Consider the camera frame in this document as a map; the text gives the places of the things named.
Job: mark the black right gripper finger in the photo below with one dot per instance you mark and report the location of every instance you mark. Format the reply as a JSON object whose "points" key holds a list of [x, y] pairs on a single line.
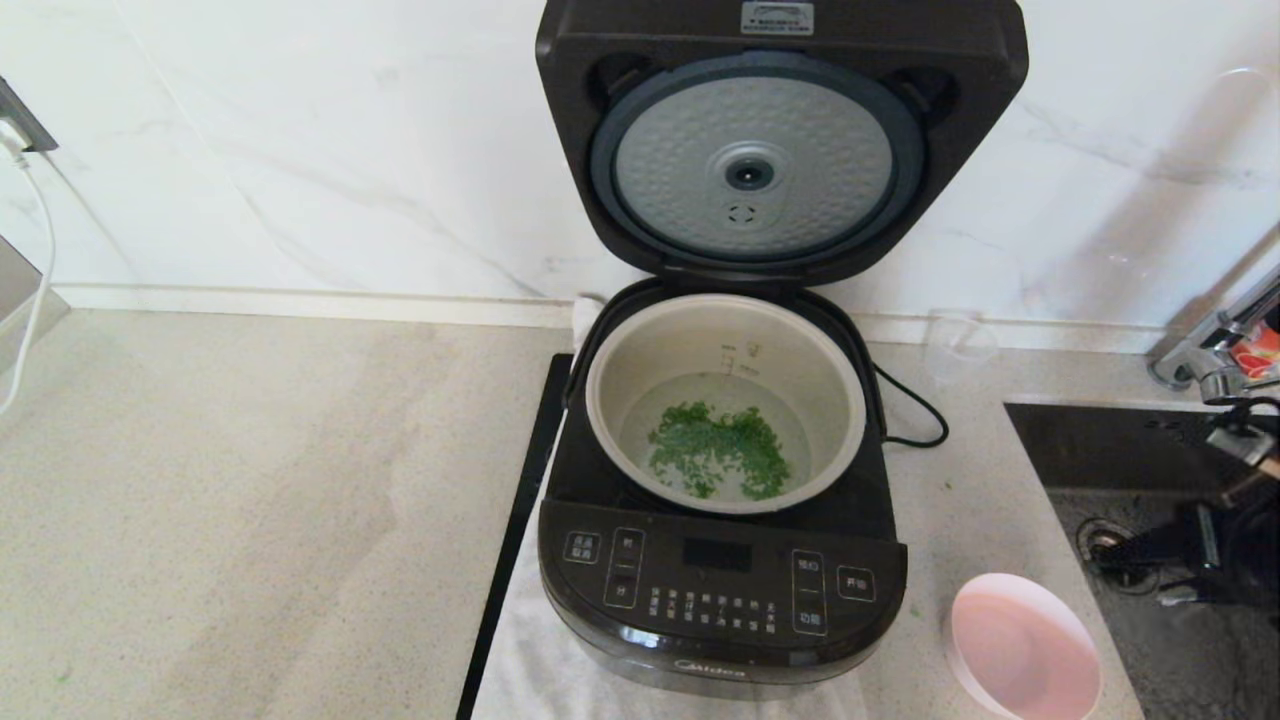
{"points": [[1150, 550]]}

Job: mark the chopped green vegetables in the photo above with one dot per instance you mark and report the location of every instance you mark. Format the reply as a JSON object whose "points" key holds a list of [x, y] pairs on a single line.
{"points": [[715, 445]]}

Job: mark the chrome faucet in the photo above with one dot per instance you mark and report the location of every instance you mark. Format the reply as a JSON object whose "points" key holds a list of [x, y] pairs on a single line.
{"points": [[1190, 360]]}

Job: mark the dark wall socket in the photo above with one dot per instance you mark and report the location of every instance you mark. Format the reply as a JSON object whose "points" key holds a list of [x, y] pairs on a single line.
{"points": [[22, 118]]}

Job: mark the black rice cooker lid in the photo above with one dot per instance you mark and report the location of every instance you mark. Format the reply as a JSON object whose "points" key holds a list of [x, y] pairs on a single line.
{"points": [[780, 42]]}

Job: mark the grey metal panel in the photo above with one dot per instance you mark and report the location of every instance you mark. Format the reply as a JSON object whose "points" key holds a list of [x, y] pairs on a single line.
{"points": [[15, 290]]}

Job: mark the black rice cooker body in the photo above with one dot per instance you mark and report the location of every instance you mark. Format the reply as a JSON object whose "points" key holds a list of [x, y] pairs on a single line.
{"points": [[720, 592]]}

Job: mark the clear measuring cup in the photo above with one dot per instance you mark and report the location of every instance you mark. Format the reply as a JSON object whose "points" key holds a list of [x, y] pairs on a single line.
{"points": [[960, 345]]}

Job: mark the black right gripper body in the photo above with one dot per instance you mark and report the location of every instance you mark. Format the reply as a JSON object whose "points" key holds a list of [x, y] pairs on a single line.
{"points": [[1215, 540]]}

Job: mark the white towel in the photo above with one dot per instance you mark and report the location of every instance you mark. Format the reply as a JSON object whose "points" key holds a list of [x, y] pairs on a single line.
{"points": [[530, 660]]}

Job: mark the steel sink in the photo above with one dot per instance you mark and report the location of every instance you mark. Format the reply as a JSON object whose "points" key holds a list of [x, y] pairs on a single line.
{"points": [[1100, 450]]}

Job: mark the white inner pot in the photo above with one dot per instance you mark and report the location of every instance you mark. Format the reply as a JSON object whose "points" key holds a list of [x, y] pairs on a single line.
{"points": [[640, 360]]}

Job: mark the pink bowl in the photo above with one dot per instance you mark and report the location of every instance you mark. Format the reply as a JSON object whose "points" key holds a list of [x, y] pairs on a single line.
{"points": [[1020, 650]]}

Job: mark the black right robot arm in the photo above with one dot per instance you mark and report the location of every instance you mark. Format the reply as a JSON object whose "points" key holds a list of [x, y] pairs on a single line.
{"points": [[1262, 545]]}

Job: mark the metal sink drain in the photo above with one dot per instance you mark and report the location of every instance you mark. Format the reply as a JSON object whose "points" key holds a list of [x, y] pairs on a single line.
{"points": [[1100, 540]]}

